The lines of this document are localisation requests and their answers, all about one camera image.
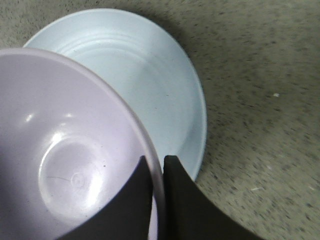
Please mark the purple plastic bowl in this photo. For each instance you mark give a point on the purple plastic bowl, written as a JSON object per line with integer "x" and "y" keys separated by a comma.
{"x": 68, "y": 145}

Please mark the light blue plastic plate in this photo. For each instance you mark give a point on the light blue plastic plate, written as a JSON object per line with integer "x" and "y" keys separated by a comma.
{"x": 146, "y": 66}

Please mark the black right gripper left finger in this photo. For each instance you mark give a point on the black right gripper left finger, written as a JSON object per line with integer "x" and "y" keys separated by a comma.
{"x": 126, "y": 216}

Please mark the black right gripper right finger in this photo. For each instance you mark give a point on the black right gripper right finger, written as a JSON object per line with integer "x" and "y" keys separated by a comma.
{"x": 190, "y": 215}

